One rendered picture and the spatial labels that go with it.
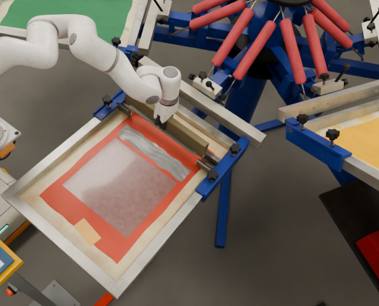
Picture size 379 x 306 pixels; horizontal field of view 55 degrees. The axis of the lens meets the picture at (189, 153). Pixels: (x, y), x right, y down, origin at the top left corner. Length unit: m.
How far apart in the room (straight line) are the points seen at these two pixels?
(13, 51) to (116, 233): 0.71
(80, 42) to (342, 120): 1.08
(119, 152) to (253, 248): 1.26
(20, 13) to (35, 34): 1.09
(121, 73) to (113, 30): 0.91
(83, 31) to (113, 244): 0.74
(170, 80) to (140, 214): 0.52
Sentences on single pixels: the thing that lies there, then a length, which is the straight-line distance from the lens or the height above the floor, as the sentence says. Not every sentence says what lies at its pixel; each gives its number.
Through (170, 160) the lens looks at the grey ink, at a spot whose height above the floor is 0.96.
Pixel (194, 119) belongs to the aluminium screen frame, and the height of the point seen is 0.99.
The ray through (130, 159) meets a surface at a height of 0.96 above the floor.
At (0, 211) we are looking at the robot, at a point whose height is 0.28.
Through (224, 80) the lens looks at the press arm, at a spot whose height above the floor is 1.04.
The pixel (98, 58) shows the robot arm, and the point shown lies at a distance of 1.12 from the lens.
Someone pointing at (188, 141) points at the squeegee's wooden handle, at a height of 1.09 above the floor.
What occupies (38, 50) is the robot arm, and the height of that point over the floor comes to 1.56.
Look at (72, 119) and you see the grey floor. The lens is 2.88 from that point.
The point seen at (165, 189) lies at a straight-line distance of 1.47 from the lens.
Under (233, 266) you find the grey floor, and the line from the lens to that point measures 2.41.
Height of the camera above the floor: 2.28
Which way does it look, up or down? 58 degrees down
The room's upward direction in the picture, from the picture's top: 12 degrees clockwise
